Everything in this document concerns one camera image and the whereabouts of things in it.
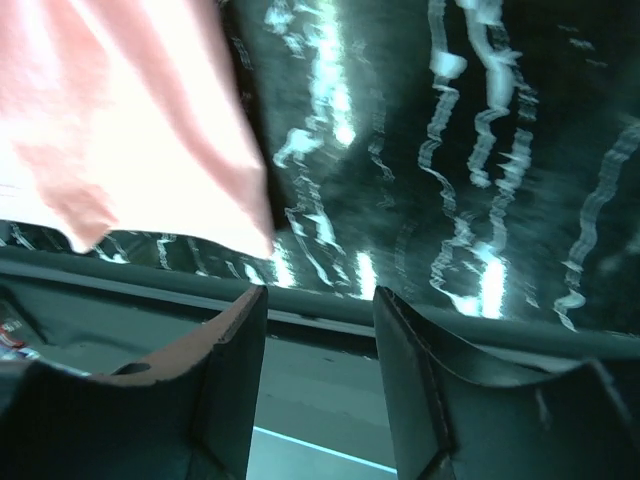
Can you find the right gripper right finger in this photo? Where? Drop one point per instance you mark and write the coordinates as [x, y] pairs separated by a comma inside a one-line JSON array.
[[458, 412]]

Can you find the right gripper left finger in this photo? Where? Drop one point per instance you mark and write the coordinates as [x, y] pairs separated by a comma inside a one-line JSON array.
[[185, 411]]

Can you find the salmon pink t shirt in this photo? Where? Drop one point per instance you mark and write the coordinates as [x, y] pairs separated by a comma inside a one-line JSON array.
[[125, 116]]

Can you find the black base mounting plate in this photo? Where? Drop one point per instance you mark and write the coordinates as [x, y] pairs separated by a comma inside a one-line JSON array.
[[100, 329]]

